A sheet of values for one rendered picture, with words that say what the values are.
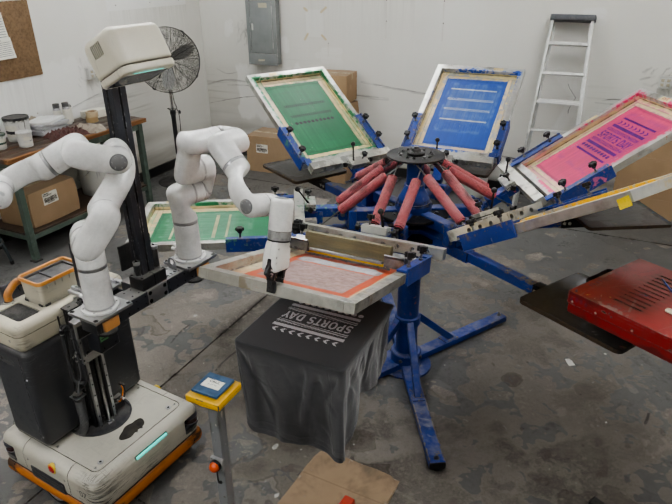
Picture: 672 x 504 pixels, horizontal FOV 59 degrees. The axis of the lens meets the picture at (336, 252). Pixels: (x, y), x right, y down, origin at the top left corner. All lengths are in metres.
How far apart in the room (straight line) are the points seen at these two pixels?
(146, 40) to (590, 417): 2.82
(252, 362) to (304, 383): 0.22
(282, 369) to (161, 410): 1.01
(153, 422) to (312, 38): 4.95
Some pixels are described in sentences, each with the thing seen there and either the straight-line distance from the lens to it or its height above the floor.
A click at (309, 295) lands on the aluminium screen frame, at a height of 1.26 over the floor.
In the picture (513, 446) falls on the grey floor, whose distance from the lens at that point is 3.27.
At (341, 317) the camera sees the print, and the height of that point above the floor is 0.95.
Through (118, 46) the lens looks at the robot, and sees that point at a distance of 1.91.
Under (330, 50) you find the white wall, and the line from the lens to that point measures 6.87.
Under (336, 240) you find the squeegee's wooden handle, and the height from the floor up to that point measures 1.17.
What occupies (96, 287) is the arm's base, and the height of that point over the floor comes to 1.24.
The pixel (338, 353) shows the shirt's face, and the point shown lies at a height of 0.95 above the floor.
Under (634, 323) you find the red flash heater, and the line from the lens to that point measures 2.24.
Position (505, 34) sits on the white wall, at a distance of 6.25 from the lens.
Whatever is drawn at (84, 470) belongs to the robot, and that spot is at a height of 0.28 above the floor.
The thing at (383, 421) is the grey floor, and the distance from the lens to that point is 3.29.
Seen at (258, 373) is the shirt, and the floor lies 0.82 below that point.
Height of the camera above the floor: 2.19
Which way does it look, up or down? 26 degrees down
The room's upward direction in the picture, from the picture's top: 1 degrees counter-clockwise
